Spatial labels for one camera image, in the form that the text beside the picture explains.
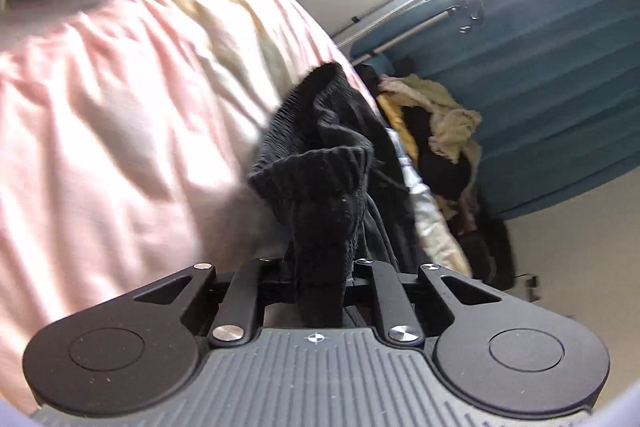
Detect black pants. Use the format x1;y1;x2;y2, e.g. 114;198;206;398
248;63;428;327

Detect black garment on sofa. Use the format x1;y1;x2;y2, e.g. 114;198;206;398
401;106;482;202

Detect yellow cloth on sofa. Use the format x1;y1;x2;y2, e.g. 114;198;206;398
376;94;419;166

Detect pastel pink bed quilt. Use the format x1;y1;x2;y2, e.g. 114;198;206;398
1;0;345;414

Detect teal curtain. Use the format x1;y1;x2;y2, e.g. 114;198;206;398
350;0;639;219

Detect wall power outlet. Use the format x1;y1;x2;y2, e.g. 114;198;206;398
516;273;540;303

